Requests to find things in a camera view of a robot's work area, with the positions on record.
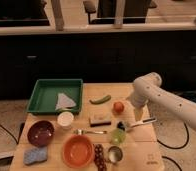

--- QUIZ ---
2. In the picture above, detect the black cable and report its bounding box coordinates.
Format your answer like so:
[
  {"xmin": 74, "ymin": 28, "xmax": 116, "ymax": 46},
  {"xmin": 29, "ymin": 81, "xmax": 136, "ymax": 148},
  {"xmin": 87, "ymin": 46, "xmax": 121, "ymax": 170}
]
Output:
[
  {"xmin": 156, "ymin": 123, "xmax": 191, "ymax": 171},
  {"xmin": 0, "ymin": 118, "xmax": 19, "ymax": 145}
]

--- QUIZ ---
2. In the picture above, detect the metal fork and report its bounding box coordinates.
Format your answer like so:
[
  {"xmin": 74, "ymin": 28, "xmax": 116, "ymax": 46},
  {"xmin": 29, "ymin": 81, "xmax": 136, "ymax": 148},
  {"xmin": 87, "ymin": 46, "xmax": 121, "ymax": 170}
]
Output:
[{"xmin": 73, "ymin": 129, "xmax": 107, "ymax": 135}]

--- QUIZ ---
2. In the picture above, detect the green plastic tray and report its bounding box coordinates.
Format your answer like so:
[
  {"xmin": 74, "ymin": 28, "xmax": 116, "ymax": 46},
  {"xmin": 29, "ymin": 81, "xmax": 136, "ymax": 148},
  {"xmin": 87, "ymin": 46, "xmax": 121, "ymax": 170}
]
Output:
[{"xmin": 27, "ymin": 79, "xmax": 83, "ymax": 115}]

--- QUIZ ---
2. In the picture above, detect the white folded cloth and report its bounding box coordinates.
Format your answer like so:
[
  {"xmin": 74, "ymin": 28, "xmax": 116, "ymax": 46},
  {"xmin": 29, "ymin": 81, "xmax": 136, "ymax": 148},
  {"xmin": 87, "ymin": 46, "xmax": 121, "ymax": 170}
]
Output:
[{"xmin": 55, "ymin": 93, "xmax": 76, "ymax": 110}]

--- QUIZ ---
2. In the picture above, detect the dark grape bunch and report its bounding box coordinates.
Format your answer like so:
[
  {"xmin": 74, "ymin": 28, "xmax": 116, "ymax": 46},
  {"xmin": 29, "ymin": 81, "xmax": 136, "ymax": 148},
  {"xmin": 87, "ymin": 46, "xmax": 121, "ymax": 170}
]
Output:
[{"xmin": 94, "ymin": 144, "xmax": 107, "ymax": 171}]

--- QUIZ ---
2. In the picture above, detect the wooden block with black base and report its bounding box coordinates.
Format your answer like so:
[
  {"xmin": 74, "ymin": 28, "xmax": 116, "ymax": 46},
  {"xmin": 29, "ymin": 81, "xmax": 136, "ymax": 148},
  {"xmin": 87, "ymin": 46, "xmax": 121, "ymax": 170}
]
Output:
[{"xmin": 89, "ymin": 116, "xmax": 111, "ymax": 127}]

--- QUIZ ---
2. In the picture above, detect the green chili pepper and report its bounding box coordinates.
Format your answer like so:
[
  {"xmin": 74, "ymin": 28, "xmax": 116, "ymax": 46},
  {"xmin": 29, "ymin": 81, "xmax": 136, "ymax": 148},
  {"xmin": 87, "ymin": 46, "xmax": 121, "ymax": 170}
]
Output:
[{"xmin": 89, "ymin": 95, "xmax": 111, "ymax": 105}]

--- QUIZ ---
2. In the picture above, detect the white paper cup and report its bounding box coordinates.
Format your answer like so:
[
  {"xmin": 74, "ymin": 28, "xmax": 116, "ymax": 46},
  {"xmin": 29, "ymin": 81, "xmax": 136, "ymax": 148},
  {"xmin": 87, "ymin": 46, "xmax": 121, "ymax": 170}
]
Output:
[{"xmin": 57, "ymin": 111, "xmax": 74, "ymax": 129}]

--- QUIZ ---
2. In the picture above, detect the blue sponge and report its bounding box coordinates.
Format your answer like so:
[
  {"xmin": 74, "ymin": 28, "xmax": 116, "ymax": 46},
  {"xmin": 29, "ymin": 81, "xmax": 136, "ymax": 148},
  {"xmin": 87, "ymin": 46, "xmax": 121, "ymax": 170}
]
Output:
[{"xmin": 23, "ymin": 147, "xmax": 48, "ymax": 165}]

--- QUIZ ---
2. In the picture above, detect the orange bowl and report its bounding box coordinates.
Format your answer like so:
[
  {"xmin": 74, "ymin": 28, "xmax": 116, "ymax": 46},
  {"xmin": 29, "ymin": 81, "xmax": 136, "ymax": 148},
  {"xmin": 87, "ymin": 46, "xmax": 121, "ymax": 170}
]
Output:
[{"xmin": 62, "ymin": 135, "xmax": 94, "ymax": 169}]

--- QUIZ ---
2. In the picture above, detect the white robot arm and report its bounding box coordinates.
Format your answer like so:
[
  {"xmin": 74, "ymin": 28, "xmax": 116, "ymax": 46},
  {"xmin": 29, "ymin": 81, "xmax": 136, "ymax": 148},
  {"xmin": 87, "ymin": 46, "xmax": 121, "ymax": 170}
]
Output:
[{"xmin": 128, "ymin": 72, "xmax": 196, "ymax": 131}]

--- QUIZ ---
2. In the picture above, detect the red orange apple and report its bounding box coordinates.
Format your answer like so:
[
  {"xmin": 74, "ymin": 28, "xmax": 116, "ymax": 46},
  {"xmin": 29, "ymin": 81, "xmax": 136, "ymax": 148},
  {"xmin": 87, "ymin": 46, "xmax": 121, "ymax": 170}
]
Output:
[{"xmin": 113, "ymin": 102, "xmax": 124, "ymax": 114}]

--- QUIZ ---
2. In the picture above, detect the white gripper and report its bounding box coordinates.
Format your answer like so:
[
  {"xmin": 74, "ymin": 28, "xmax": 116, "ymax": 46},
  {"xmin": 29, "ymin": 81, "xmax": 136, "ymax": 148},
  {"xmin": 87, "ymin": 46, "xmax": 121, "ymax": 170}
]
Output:
[{"xmin": 127, "ymin": 91, "xmax": 148, "ymax": 121}]

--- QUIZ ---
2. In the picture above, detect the purple bowl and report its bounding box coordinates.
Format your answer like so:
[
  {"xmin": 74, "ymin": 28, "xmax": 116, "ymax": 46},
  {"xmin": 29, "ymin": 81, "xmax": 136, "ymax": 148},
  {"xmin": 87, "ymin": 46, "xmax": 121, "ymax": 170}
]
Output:
[{"xmin": 27, "ymin": 120, "xmax": 54, "ymax": 147}]

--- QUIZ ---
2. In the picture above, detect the small metal cup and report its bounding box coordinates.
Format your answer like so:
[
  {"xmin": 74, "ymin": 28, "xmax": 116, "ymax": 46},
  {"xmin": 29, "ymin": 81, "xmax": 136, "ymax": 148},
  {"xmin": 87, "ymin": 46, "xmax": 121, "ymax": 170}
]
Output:
[{"xmin": 108, "ymin": 146, "xmax": 123, "ymax": 164}]

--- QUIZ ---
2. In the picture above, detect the black cable left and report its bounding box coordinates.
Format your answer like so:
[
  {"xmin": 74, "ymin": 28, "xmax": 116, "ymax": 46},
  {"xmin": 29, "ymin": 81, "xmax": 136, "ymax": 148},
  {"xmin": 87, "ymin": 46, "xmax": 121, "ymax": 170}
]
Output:
[{"xmin": 0, "ymin": 118, "xmax": 19, "ymax": 145}]

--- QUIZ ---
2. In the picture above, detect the black cable right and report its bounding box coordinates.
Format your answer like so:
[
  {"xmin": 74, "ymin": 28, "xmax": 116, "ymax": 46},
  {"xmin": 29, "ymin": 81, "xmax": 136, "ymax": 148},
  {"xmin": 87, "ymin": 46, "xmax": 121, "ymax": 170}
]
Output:
[{"xmin": 156, "ymin": 123, "xmax": 191, "ymax": 171}]

